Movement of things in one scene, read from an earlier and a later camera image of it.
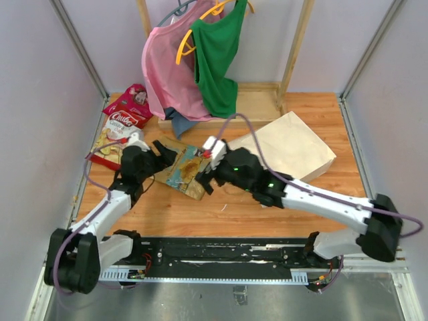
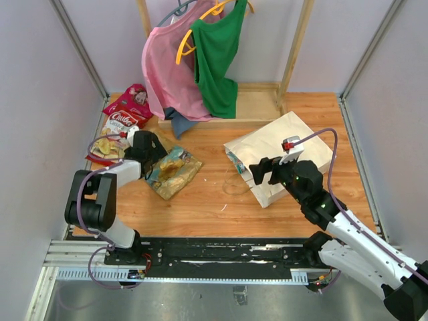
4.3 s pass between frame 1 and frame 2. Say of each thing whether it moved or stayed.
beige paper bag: stayed
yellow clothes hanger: stayed
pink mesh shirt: stayed
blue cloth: stayed
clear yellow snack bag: moved
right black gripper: moved
